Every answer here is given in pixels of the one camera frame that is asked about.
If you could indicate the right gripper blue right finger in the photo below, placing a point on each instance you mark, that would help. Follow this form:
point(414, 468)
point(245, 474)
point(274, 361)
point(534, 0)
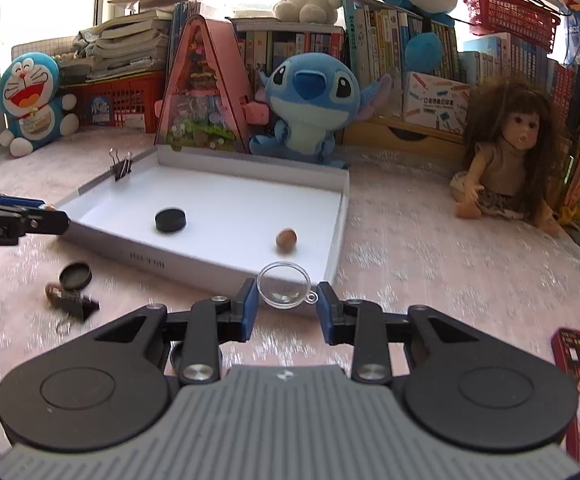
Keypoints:
point(328, 309)

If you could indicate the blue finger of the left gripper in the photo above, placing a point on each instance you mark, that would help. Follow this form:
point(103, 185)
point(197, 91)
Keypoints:
point(44, 221)

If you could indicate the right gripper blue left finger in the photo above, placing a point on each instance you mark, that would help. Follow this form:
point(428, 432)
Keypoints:
point(244, 310)

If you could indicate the clear plastic dome lens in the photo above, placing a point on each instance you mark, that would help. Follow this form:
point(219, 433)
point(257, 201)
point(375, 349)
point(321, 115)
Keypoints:
point(285, 285)

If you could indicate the black round lid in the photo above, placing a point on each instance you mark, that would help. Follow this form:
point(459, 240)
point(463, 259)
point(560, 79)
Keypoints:
point(75, 276)

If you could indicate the brown acorn nut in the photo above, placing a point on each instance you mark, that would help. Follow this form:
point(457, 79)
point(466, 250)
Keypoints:
point(286, 240)

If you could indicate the black binder clip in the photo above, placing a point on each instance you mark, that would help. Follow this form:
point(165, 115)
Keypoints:
point(72, 307)
point(121, 166)

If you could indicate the black binder clip on tray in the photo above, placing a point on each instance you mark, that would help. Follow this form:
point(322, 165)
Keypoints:
point(121, 166)

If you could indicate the white cardboard box tray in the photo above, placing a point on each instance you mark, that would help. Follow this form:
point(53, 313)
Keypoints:
point(235, 205)

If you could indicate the black round puck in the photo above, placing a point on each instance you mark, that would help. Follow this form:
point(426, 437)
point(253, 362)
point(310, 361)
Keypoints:
point(170, 220)

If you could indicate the Doraemon plush toy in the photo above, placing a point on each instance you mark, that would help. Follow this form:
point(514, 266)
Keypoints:
point(35, 115)

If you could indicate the red plastic crate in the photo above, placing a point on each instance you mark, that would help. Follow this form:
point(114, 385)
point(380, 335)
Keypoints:
point(124, 103)

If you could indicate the yellow wooden drawer shelf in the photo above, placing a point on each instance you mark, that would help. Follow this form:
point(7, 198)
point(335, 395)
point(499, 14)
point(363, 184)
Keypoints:
point(395, 135)

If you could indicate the pink triangular toy house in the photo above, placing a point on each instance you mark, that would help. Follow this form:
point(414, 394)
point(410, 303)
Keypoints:
point(208, 101)

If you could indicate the stack of papers and books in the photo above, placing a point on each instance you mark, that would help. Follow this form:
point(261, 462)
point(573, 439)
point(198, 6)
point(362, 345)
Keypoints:
point(129, 43)

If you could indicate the blue Stitch plush toy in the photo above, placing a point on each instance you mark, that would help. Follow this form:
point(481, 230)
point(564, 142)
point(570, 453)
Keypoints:
point(314, 95)

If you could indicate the label printer box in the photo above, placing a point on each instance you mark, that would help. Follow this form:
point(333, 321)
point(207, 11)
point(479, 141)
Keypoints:
point(436, 103)

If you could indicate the brown-haired baby doll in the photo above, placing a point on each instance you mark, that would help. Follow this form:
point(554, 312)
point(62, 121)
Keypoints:
point(510, 147)

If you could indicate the row of books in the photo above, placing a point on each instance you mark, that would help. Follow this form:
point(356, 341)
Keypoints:
point(376, 42)

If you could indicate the red wire basket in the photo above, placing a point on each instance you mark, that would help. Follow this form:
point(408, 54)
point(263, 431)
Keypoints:
point(521, 18)

